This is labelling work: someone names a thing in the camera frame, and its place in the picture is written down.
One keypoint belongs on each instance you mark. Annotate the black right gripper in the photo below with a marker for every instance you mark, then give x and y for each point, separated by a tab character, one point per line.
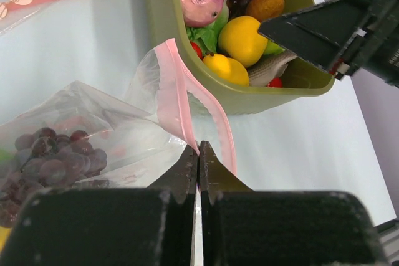
341	37

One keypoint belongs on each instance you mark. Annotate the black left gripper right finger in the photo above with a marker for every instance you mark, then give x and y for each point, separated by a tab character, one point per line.
246	227

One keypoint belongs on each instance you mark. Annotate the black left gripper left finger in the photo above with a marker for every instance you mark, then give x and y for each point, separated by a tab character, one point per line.
110	226

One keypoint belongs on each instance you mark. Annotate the clear zip top bag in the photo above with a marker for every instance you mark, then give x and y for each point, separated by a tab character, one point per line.
142	135

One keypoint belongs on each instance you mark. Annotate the dark purple toy grapes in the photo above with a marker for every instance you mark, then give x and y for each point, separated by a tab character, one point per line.
45	159

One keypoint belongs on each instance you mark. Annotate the yellow toy lemon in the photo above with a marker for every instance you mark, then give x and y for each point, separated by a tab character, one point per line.
4	234

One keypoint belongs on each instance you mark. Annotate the green toy apple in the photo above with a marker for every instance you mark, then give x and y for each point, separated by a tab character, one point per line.
273	49

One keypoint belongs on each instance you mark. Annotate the grey toy fish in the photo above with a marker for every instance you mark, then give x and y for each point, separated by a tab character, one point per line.
269	68

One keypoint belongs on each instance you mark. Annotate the brown toy kiwi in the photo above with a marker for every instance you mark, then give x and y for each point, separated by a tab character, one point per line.
265	9

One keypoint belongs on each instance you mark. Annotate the yellow toy apple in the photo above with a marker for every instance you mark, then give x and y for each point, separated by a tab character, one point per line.
240	39

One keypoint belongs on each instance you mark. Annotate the yellow toy banana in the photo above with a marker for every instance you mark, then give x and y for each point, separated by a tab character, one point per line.
227	68

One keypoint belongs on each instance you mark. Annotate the green toy broccoli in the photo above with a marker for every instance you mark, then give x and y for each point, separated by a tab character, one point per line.
206	38

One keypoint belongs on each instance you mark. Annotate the red toy tomato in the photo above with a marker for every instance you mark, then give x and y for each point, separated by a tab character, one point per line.
197	49

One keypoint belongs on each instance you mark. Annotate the olive green plastic bin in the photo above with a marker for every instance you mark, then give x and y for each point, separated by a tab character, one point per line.
301	79

